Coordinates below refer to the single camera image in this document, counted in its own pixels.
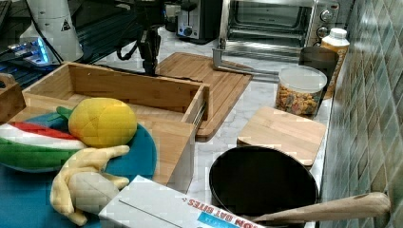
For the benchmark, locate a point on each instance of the black round pot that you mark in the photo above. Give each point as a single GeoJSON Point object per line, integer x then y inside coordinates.
{"type": "Point", "coordinates": [252, 181]}

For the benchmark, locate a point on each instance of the wooden cutting board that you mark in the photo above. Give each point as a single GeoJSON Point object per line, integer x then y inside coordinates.
{"type": "Point", "coordinates": [225, 87]}

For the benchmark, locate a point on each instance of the cinnamon oat bites box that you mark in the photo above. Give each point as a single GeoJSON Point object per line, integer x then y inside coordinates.
{"type": "Point", "coordinates": [147, 204]}

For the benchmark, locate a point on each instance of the wooden drawer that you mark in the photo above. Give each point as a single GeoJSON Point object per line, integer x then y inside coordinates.
{"type": "Point", "coordinates": [168, 98]}

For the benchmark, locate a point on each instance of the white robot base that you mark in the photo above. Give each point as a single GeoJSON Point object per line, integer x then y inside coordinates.
{"type": "Point", "coordinates": [51, 35]}

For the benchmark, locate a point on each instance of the teal canister with bamboo lid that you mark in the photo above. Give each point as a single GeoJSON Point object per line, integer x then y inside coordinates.
{"type": "Point", "coordinates": [293, 135]}

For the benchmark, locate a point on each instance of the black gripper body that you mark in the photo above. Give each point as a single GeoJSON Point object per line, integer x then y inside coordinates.
{"type": "Point", "coordinates": [150, 15]}

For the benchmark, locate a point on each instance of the yellow plush lemon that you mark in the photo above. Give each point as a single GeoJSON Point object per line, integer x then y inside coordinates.
{"type": "Point", "coordinates": [100, 122]}

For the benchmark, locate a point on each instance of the black two-slot toaster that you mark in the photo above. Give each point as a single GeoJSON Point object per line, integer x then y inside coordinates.
{"type": "Point", "coordinates": [199, 20]}

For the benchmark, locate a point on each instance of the plush watermelon slice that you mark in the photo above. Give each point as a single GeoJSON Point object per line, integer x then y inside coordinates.
{"type": "Point", "coordinates": [31, 147]}

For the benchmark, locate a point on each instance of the wooden spoon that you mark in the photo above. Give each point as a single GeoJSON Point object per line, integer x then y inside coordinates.
{"type": "Point", "coordinates": [357, 207]}

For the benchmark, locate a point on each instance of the clear jar of cereal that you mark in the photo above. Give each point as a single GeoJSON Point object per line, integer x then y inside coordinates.
{"type": "Point", "coordinates": [299, 90]}

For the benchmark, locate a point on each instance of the dark round cup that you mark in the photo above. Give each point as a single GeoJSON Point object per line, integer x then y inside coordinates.
{"type": "Point", "coordinates": [320, 58]}

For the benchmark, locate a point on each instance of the stainless steel toaster oven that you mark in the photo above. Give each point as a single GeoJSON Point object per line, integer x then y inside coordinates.
{"type": "Point", "coordinates": [275, 30]}

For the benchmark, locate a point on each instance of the plush peeled banana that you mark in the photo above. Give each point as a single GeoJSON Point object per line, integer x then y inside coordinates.
{"type": "Point", "coordinates": [81, 186]}

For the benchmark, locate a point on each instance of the blue round plate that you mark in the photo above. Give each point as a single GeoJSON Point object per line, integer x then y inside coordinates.
{"type": "Point", "coordinates": [24, 197]}

